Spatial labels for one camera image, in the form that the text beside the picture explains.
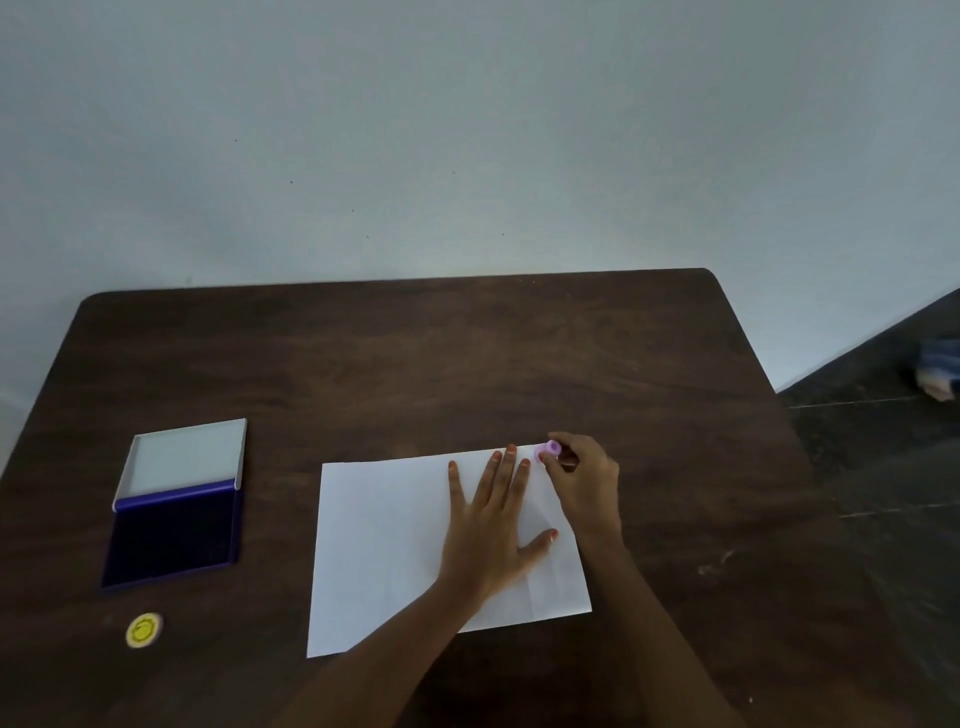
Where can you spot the open blue ink pad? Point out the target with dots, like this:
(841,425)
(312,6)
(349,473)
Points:
(176,517)

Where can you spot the person's left little finger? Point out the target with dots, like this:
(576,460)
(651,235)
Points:
(458,490)

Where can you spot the person's right thumb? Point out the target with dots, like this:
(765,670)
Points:
(550,472)

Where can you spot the yellow round stamp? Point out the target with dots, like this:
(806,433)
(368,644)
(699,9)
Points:
(143,631)

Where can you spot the person's left thumb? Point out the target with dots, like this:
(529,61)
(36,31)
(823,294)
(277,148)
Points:
(540,546)

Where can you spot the person's right hand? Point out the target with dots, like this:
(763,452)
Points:
(589,491)

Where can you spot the blue and white cloth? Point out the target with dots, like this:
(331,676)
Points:
(941,369)

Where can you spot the white paper sheet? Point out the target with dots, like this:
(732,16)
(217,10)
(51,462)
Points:
(382,547)

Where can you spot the small pink round stamp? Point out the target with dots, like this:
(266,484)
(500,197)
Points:
(550,451)

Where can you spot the person's left forearm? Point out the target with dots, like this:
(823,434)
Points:
(390,660)

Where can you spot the person's left middle finger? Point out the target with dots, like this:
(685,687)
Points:
(507,480)

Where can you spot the person's right forearm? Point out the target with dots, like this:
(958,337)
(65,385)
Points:
(645,637)

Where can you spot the person's left hand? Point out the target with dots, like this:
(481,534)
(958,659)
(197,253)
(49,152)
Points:
(480,541)

